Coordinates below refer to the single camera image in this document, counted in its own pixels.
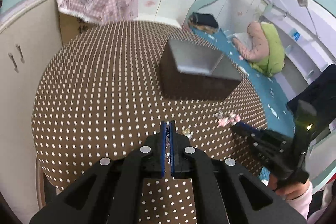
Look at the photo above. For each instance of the folded dark clothes stack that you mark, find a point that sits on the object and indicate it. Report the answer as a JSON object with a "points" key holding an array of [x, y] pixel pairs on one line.
{"points": [[203, 20]]}

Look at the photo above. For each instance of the dark hanging garment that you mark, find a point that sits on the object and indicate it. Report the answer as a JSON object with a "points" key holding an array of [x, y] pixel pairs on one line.
{"points": [[320, 94]]}

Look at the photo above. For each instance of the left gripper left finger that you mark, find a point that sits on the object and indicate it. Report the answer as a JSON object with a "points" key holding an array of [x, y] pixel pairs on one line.
{"points": [[109, 191]]}

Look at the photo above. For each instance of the cream curved cabinet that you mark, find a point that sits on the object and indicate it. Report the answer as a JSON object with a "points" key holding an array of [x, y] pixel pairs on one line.
{"points": [[30, 36]]}

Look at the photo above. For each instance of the cardboard box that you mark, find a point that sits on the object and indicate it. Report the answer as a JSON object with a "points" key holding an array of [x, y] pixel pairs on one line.
{"points": [[70, 27]]}

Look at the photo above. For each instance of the brown polka dot tablecloth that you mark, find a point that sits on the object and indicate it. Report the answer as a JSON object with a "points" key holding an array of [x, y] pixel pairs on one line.
{"points": [[100, 96]]}

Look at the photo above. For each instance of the silver metal tin box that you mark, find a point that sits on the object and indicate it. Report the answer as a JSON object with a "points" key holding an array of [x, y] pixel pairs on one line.
{"points": [[193, 72]]}

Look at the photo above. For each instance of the pink green rolled quilt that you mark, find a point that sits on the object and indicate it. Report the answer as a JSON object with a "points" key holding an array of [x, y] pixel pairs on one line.
{"points": [[266, 53]]}

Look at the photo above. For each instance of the white pillow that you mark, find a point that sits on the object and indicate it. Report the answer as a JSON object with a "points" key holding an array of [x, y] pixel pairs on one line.
{"points": [[245, 38]]}

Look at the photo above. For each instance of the pink charm trinket cluster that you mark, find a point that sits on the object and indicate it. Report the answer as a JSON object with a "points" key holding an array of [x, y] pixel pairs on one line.
{"points": [[230, 119]]}

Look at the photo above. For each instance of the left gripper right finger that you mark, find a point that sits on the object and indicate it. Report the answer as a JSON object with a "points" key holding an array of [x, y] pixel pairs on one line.
{"points": [[224, 191]]}

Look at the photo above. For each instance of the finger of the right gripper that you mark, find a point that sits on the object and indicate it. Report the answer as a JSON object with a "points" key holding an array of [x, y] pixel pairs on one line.
{"points": [[252, 137], [248, 129]]}

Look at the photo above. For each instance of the right hand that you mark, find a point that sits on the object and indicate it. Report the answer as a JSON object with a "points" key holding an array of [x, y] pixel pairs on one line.
{"points": [[290, 191]]}

